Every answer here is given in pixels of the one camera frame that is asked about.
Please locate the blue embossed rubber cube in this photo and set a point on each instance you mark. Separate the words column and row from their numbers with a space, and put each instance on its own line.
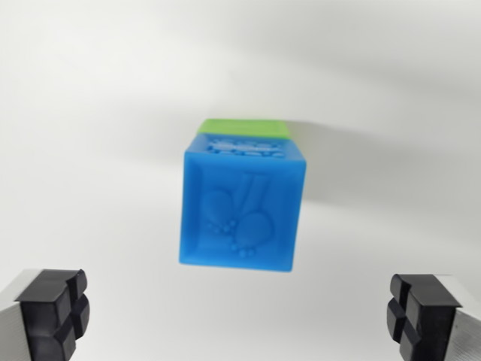
column 240, row 210

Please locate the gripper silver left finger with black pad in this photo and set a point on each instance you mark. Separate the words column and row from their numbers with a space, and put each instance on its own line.
column 41, row 316

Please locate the green rubber cube with dots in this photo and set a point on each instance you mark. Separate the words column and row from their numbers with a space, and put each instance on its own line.
column 244, row 127

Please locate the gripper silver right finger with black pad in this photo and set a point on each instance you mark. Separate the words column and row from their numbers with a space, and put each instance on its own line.
column 432, row 319

